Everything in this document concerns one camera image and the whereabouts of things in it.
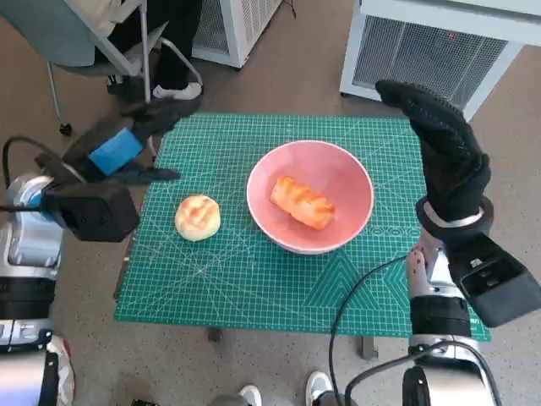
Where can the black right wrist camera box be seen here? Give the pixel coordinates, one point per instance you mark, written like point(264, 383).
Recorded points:
point(494, 279)

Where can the small white mesh cabinet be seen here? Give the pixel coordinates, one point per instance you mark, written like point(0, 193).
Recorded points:
point(245, 25)

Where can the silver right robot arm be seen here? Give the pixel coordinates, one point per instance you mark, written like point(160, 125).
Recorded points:
point(439, 313)

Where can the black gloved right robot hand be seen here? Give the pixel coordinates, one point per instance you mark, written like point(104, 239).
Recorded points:
point(452, 160)

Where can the pink bowl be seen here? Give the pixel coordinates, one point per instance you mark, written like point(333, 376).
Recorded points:
point(338, 177)

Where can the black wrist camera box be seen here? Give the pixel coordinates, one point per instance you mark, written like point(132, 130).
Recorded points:
point(494, 279)
point(97, 211)

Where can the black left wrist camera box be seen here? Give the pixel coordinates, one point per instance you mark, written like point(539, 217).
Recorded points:
point(97, 211)

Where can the long orange toy bread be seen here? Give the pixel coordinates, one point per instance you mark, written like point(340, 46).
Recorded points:
point(302, 203)

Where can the green cutting mat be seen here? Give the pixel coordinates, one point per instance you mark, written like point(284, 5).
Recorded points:
point(211, 287)

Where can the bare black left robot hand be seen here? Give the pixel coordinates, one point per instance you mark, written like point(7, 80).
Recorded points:
point(114, 150)

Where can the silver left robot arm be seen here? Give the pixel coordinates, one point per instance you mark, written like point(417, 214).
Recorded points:
point(29, 245)

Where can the metal table leg bracket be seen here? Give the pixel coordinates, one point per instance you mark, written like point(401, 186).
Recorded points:
point(214, 335)
point(368, 347)

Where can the large white mesh cabinet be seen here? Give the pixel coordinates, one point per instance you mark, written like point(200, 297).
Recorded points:
point(422, 51)

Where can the person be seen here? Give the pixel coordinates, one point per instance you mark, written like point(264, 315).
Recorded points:
point(249, 395)
point(175, 42)

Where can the grey office chair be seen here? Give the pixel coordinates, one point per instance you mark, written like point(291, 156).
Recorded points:
point(42, 29)

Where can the round pale toy bread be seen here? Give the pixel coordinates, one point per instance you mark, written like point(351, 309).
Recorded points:
point(197, 217)

